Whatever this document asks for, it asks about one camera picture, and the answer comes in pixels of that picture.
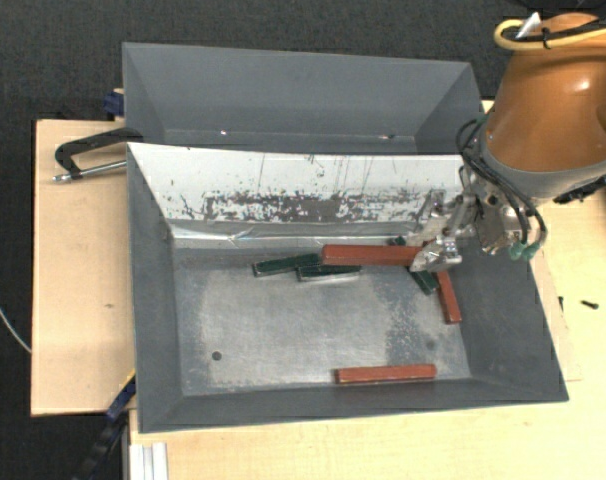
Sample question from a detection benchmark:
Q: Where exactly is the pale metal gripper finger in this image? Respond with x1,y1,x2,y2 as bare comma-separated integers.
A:
407,236,464,273
410,190,450,245

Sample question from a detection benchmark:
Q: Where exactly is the red-brown block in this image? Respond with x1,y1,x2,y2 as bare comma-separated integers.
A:
321,243,425,268
333,363,439,386
434,270,463,326

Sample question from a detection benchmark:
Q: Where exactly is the dark green flat block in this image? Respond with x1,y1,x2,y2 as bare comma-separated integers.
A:
251,253,322,279
296,264,363,284
387,235,440,297

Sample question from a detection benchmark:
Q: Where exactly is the grey metal bin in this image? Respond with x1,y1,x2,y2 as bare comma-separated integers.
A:
121,41,570,434

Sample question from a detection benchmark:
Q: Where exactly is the pale flat board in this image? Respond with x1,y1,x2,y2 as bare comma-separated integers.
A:
30,119,137,417

